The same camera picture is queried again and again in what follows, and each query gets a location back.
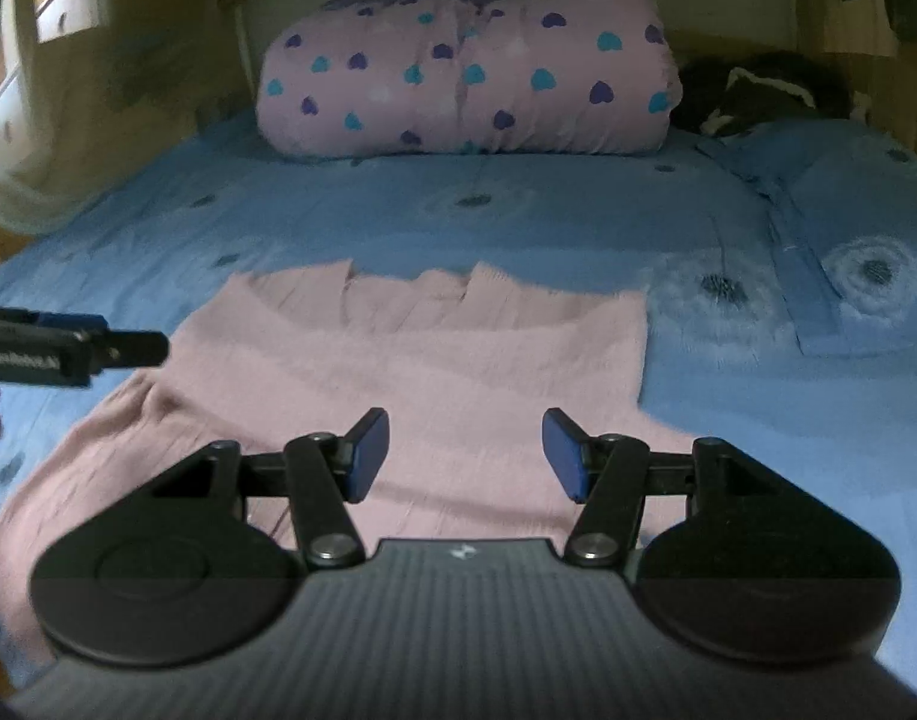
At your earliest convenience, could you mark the pink heart-print rolled quilt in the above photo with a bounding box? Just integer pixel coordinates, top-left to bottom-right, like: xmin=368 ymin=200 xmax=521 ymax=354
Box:
xmin=256 ymin=0 xmax=685 ymax=160

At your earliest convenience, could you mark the blue dandelion-print pillow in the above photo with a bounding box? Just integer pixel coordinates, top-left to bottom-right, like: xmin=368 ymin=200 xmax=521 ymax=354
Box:
xmin=694 ymin=118 xmax=917 ymax=357

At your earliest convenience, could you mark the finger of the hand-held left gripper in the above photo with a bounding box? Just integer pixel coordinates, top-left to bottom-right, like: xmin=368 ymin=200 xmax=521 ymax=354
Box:
xmin=91 ymin=330 xmax=170 ymax=370
xmin=0 ymin=306 xmax=109 ymax=335

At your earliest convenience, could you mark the dark cloth with white trim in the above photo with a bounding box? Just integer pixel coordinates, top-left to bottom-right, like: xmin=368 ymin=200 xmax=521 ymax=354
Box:
xmin=672 ymin=51 xmax=872 ymax=140

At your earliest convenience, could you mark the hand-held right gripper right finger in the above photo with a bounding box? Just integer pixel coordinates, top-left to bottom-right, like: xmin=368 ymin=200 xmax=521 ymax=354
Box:
xmin=541 ymin=406 xmax=782 ymax=569

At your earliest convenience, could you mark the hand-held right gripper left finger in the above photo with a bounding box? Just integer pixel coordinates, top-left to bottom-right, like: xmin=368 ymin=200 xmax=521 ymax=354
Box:
xmin=147 ymin=406 xmax=391 ymax=569

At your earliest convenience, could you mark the pink knit cardigan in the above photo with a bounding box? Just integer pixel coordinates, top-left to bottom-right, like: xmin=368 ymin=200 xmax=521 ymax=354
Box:
xmin=0 ymin=259 xmax=703 ymax=698

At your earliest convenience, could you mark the light wooden dresser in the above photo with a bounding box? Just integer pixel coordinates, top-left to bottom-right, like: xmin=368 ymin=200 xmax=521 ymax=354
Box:
xmin=0 ymin=0 xmax=110 ymax=128

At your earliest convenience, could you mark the sheer curtain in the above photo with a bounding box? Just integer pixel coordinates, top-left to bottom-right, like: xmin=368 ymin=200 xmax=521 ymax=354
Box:
xmin=0 ymin=0 xmax=227 ymax=233

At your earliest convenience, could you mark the blue dandelion-print bed sheet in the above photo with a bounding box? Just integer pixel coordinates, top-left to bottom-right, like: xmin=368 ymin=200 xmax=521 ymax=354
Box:
xmin=0 ymin=109 xmax=917 ymax=691

